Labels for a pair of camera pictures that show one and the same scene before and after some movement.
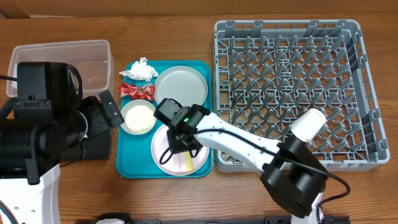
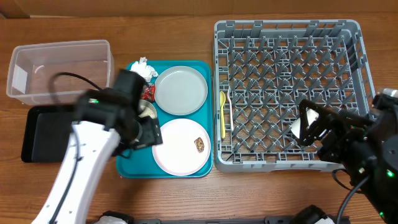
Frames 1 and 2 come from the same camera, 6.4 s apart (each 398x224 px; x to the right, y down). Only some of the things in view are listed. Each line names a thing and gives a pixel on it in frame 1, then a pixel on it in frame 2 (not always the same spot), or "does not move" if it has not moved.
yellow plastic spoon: [189, 161] to [222, 99]
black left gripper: [99, 122] to [150, 132]
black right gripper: [176, 148] to [344, 125]
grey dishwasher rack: [268, 73] does not move
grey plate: [183, 84] does not move
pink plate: [175, 163] does not move
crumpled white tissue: [140, 70] does not move
